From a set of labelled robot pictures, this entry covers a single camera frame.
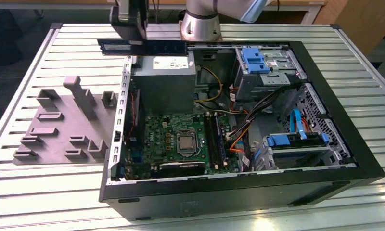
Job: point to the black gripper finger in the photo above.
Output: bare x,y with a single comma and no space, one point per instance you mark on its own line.
136,33

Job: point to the blue RAM stick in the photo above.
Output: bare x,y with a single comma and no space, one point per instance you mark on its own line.
222,144
167,48

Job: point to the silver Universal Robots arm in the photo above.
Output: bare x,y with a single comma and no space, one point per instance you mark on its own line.
199,26

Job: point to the black-clip RAM slot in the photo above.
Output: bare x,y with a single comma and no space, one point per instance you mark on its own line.
216,140
210,140

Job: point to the white-clip RAM slot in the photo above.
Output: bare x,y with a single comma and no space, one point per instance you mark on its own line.
220,140
214,140

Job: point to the grey power supply unit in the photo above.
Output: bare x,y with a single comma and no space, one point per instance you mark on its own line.
163,89

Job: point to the blue plastic drive latch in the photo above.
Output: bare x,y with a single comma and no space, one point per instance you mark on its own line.
254,60

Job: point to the green motherboard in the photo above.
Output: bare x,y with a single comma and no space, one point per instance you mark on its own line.
158,125

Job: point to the grey parts rack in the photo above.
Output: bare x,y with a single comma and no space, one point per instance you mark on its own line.
67,125

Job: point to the metal optical drive cage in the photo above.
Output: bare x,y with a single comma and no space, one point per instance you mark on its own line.
276,79

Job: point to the silver CPU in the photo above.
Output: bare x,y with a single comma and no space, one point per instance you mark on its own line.
187,143

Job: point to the socket locking lever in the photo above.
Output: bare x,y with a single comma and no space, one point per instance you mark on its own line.
199,149

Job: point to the white-framed wooden desk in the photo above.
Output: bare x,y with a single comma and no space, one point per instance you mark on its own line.
311,14

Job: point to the black graphics card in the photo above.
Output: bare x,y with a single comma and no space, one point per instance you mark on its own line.
180,168

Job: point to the hard disk in blue carrier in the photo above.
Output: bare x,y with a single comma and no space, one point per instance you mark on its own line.
280,140

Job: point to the wooden cabinet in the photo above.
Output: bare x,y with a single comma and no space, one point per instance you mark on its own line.
356,24

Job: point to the metal disk bay cage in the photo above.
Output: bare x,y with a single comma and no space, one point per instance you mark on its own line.
302,150

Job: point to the black open PC case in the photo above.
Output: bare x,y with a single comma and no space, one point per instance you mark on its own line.
212,199

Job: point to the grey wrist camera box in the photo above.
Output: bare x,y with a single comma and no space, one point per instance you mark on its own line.
123,9

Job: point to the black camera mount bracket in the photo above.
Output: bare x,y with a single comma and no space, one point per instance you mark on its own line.
114,19

